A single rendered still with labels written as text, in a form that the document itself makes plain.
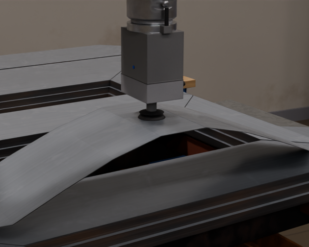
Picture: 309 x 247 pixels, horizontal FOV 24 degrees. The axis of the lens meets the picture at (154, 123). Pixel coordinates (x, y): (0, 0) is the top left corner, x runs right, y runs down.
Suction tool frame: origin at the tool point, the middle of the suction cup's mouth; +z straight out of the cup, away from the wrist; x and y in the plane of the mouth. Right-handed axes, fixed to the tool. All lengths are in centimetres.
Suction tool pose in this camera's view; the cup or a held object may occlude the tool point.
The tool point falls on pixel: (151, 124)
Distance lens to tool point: 111.5
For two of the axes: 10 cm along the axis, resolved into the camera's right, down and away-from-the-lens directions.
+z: 0.0, 9.6, 2.8
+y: -4.9, -2.5, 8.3
